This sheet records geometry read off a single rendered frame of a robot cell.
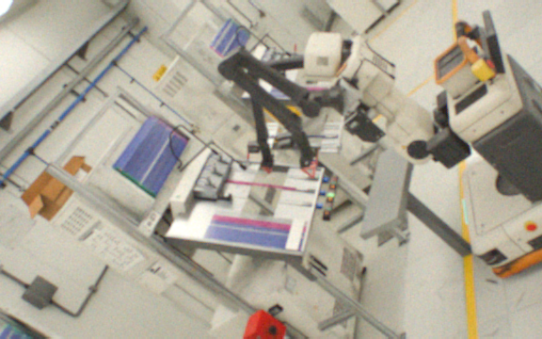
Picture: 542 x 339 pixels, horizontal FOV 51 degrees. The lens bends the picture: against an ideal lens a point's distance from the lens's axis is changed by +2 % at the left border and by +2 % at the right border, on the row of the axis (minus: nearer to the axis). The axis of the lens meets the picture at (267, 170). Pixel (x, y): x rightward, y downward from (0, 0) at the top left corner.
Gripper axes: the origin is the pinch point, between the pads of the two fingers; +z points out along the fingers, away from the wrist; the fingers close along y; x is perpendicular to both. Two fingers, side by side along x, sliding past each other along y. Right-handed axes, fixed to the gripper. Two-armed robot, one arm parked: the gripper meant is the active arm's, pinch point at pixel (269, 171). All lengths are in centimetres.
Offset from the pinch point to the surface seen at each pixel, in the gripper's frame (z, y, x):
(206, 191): -8.1, 28.0, -28.0
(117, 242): 1, 61, -70
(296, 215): 2.1, 31.6, 22.0
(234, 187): -0.8, 15.9, -16.5
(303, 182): 2.9, 4.1, 20.6
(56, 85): 22, -129, -223
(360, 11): 103, -436, 5
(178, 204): -10, 41, -39
